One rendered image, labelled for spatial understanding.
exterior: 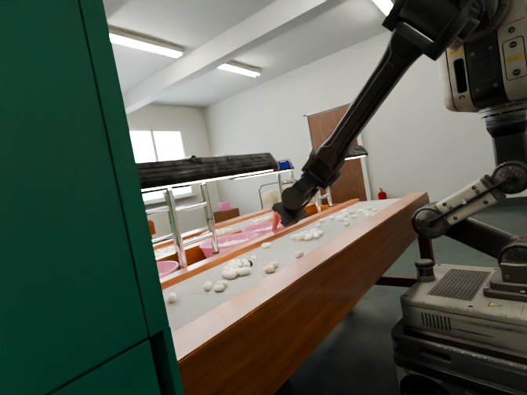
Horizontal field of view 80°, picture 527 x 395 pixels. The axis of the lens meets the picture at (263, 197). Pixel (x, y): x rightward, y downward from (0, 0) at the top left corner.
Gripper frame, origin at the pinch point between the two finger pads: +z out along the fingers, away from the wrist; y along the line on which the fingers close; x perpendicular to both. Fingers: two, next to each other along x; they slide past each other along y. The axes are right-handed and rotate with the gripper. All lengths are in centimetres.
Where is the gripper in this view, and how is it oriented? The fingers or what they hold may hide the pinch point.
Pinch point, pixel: (274, 230)
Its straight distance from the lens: 92.3
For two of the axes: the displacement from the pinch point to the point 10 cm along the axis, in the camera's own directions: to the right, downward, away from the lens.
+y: -6.2, 1.5, -7.7
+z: -4.7, 7.1, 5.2
